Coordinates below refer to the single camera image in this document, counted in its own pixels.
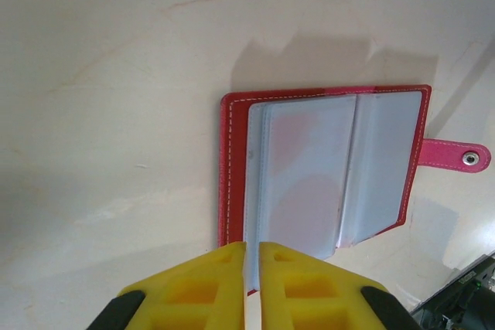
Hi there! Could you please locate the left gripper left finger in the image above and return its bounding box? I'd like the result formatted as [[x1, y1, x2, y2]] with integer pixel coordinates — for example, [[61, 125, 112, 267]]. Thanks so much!
[[85, 241, 248, 330]]

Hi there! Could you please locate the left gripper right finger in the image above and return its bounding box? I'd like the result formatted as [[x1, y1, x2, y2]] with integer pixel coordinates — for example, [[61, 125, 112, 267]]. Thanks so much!
[[258, 241, 418, 330]]

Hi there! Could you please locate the red circle credit card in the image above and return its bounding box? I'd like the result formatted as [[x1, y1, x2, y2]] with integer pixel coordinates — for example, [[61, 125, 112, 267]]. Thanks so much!
[[266, 101, 357, 257]]

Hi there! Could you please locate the red leather card holder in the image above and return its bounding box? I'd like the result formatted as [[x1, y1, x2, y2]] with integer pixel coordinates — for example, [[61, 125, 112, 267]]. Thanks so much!
[[217, 83, 492, 296]]

